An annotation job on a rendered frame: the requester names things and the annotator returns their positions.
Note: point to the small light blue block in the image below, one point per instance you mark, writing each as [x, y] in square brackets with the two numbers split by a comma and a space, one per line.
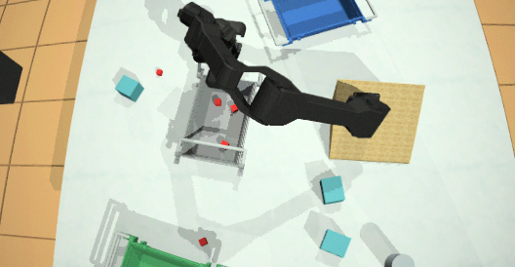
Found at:
[129, 88]
[335, 243]
[332, 190]

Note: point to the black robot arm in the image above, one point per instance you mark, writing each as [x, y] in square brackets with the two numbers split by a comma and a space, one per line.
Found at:
[278, 101]

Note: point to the blue plastic tray with grey wire bars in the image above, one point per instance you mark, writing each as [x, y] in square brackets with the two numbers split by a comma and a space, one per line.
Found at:
[304, 18]

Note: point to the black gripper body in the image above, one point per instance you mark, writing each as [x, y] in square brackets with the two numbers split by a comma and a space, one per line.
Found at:
[240, 27]

